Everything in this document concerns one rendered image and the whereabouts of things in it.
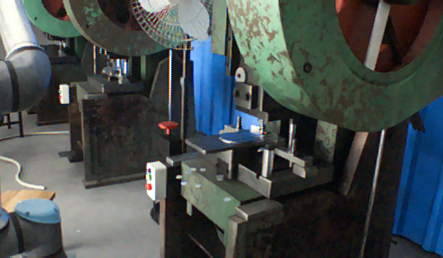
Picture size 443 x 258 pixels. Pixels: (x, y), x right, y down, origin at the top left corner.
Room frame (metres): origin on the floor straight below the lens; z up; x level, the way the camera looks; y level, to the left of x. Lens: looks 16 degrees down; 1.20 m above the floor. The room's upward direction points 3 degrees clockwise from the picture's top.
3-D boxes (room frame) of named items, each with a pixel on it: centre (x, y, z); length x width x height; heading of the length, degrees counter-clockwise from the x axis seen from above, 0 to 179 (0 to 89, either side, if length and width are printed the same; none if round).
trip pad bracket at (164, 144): (1.53, 0.21, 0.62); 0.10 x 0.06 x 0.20; 34
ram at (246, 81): (1.38, -0.12, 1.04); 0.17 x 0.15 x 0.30; 124
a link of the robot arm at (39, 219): (0.94, 0.50, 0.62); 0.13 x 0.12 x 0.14; 134
